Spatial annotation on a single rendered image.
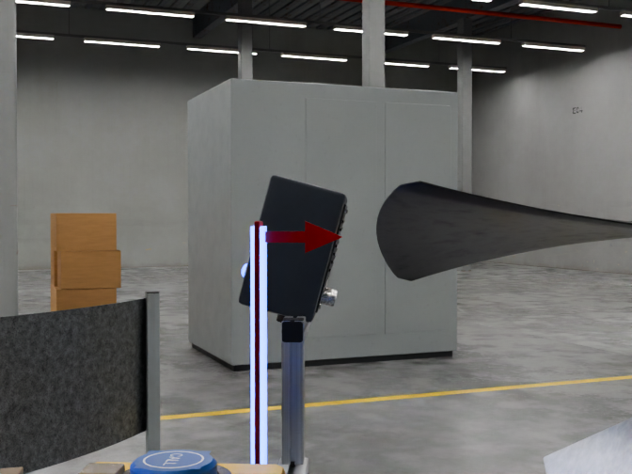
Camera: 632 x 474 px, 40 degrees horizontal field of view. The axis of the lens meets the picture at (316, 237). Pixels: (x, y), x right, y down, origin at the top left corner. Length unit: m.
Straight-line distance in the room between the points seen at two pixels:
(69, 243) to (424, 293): 3.41
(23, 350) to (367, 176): 5.07
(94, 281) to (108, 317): 6.09
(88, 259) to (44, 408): 6.25
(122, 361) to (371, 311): 4.71
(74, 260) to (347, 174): 2.94
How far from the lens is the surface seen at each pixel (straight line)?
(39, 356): 2.34
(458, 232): 0.66
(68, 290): 8.59
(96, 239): 8.58
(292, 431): 1.21
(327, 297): 1.26
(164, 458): 0.42
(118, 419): 2.60
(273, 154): 6.79
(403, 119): 7.26
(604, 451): 0.69
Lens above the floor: 1.20
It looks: 1 degrees down
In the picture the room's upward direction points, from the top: straight up
